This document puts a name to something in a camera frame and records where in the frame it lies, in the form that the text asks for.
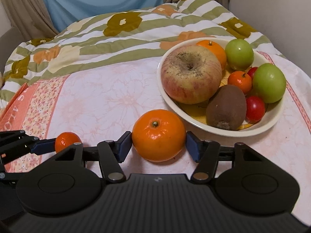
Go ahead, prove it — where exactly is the small green fruit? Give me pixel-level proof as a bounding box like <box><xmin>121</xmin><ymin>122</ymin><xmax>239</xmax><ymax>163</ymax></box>
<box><xmin>225</xmin><ymin>39</ymin><xmax>254</xmax><ymax>71</ymax></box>

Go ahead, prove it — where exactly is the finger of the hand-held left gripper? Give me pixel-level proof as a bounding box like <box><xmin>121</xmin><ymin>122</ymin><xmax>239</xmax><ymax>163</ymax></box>
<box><xmin>0</xmin><ymin>130</ymin><xmax>58</xmax><ymax>163</ymax></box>

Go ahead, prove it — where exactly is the small tangerine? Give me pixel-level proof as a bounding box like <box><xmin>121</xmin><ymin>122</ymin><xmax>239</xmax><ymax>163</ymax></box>
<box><xmin>55</xmin><ymin>132</ymin><xmax>82</xmax><ymax>153</ymax></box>
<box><xmin>228</xmin><ymin>71</ymin><xmax>253</xmax><ymax>95</ymax></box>

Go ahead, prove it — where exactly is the blue curtain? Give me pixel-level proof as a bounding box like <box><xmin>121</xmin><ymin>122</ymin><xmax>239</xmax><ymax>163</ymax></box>
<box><xmin>39</xmin><ymin>0</ymin><xmax>163</xmax><ymax>33</ymax></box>

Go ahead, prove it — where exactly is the yellow-red apple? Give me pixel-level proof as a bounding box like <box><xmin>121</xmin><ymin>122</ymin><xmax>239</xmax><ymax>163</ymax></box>
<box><xmin>161</xmin><ymin>45</ymin><xmax>223</xmax><ymax>105</ymax></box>

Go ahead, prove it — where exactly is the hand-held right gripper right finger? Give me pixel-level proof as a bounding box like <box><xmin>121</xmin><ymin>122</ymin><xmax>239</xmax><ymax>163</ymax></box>
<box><xmin>186</xmin><ymin>131</ymin><xmax>264</xmax><ymax>183</ymax></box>

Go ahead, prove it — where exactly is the pink printed cloth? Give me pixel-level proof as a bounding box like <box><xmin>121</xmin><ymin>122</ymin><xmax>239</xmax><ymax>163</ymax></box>
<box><xmin>0</xmin><ymin>51</ymin><xmax>311</xmax><ymax>226</ymax></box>

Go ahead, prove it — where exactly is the large tangerine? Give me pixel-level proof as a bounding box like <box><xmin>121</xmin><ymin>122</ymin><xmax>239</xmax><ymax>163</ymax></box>
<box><xmin>196</xmin><ymin>40</ymin><xmax>227</xmax><ymax>71</ymax></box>
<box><xmin>132</xmin><ymin>109</ymin><xmax>187</xmax><ymax>163</ymax></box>

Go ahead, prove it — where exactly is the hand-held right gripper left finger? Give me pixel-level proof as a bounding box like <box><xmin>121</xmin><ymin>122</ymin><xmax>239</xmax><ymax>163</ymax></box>
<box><xmin>55</xmin><ymin>130</ymin><xmax>133</xmax><ymax>182</ymax></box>

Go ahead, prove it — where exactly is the brown kiwi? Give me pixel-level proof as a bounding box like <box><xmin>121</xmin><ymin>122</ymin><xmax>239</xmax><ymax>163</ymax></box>
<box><xmin>206</xmin><ymin>84</ymin><xmax>247</xmax><ymax>131</ymax></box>

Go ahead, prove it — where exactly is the green floral quilt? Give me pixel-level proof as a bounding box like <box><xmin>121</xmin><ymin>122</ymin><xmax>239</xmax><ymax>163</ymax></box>
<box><xmin>0</xmin><ymin>0</ymin><xmax>275</xmax><ymax>110</ymax></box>

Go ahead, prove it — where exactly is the cream oval bowl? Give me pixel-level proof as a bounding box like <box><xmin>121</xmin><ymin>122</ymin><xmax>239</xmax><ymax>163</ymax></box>
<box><xmin>157</xmin><ymin>37</ymin><xmax>285</xmax><ymax>137</ymax></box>

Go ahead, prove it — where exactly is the large green fruit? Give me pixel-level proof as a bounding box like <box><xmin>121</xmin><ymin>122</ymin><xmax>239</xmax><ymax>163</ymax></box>
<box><xmin>252</xmin><ymin>63</ymin><xmax>287</xmax><ymax>103</ymax></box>

